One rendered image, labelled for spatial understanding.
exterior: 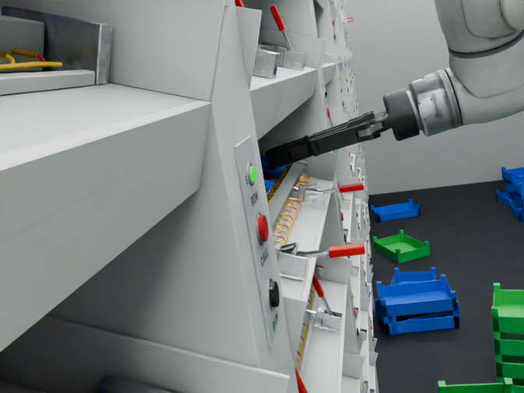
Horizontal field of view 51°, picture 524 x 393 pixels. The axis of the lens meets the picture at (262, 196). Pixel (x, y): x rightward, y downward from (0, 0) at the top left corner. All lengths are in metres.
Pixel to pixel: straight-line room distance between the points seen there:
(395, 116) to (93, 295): 0.60
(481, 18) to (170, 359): 0.59
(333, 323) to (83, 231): 0.73
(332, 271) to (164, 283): 0.75
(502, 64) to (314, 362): 0.48
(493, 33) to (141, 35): 0.58
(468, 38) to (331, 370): 0.48
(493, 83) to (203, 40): 0.61
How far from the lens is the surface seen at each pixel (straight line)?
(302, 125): 0.97
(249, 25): 0.36
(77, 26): 0.27
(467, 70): 0.82
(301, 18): 0.97
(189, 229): 0.29
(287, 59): 0.78
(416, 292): 2.57
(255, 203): 0.33
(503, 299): 2.08
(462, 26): 0.79
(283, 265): 0.55
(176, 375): 0.33
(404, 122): 0.84
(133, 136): 0.18
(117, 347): 0.33
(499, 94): 0.84
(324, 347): 0.83
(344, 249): 0.54
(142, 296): 0.31
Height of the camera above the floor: 1.14
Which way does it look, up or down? 13 degrees down
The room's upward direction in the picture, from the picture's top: 9 degrees counter-clockwise
